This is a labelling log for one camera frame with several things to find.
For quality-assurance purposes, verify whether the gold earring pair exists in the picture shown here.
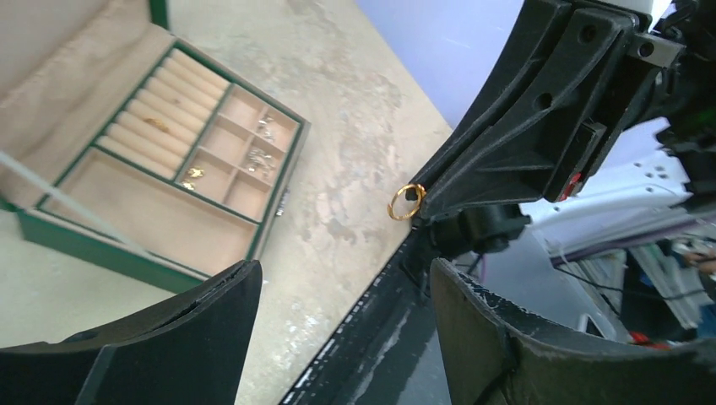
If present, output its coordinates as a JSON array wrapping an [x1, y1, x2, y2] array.
[[179, 166, 205, 191]]

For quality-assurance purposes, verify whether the white lid ribbon strap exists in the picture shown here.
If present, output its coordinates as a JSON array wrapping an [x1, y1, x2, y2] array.
[[0, 149, 152, 258]]

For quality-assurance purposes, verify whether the green jewelry box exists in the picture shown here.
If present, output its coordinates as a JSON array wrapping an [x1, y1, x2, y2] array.
[[1, 0, 309, 293]]

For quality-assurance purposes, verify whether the beige removable jewelry tray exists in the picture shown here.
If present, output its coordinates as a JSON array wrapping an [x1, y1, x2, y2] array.
[[94, 46, 302, 223]]

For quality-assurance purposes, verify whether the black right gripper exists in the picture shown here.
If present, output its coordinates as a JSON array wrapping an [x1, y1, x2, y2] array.
[[411, 1, 686, 223]]

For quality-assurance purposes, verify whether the silver box clasp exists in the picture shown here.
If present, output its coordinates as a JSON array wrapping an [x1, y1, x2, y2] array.
[[274, 187, 290, 217]]

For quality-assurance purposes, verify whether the small silver earring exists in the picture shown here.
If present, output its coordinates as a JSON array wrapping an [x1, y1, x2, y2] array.
[[256, 113, 275, 143]]

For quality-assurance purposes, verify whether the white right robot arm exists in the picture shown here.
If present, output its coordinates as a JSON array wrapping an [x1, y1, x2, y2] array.
[[399, 1, 715, 258]]

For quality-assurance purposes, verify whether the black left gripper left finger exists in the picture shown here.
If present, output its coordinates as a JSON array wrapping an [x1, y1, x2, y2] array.
[[1, 260, 263, 404]]

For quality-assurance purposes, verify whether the person in blue shirt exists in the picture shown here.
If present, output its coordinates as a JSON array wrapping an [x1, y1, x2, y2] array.
[[683, 251, 715, 276]]

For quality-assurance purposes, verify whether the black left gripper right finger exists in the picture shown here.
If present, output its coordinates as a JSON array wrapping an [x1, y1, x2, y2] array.
[[431, 258, 715, 404]]

